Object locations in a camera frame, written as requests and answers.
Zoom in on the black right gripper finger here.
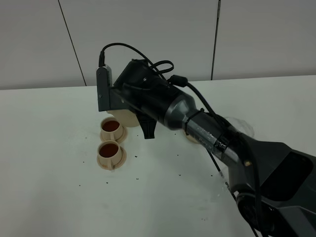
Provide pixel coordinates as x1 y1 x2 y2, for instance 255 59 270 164
138 116 157 139

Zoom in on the beige ceramic teapot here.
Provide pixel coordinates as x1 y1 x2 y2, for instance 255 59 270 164
107 110 140 127

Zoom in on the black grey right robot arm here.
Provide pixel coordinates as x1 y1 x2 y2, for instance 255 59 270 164
114 60 316 237

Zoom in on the round beige teapot saucer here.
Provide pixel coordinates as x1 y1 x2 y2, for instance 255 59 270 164
182 131 200 145

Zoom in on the far beige cup saucer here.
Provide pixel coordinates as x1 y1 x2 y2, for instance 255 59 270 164
100 125 127 144

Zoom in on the beige cup saucer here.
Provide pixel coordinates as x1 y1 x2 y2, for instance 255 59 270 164
100 125 127 144
97 147 126 171

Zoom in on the far beige teacup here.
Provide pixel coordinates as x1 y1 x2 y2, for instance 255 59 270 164
100 117 122 132

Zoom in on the beige teacup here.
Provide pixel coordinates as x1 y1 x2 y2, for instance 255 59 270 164
100 117 122 132
97 140 122 170

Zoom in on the near beige cup saucer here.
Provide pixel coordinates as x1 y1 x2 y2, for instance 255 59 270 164
97 147 126 171

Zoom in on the near beige teacup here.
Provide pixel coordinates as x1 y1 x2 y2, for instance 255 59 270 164
97 140 122 170

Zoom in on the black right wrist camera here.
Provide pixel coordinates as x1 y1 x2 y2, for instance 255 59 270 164
96 65 128 112

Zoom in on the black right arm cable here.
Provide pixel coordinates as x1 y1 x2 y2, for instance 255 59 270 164
98 43 272 237

